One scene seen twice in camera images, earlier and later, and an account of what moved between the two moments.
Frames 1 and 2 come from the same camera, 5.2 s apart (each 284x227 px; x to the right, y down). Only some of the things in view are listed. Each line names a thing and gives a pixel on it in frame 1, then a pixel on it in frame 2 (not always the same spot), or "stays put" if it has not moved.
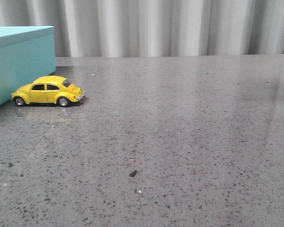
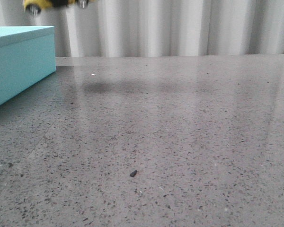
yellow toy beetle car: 48,89 -> 34,7
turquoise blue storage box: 20,56 stays put
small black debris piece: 133,173 stays put
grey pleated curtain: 149,28 stays put
